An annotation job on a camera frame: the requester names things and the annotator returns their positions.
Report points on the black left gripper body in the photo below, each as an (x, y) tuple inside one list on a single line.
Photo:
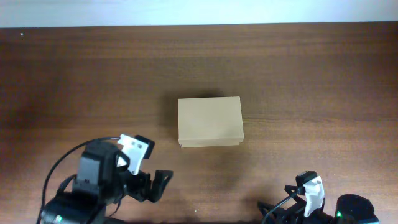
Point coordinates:
[(147, 185)]

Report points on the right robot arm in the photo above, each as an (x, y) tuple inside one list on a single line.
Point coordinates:
[(350, 208)]

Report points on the brown cardboard box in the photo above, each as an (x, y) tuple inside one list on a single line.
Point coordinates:
[(204, 122)]

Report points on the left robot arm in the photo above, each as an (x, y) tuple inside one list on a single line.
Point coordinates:
[(103, 178)]

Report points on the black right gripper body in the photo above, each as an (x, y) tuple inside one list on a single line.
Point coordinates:
[(292, 203)]

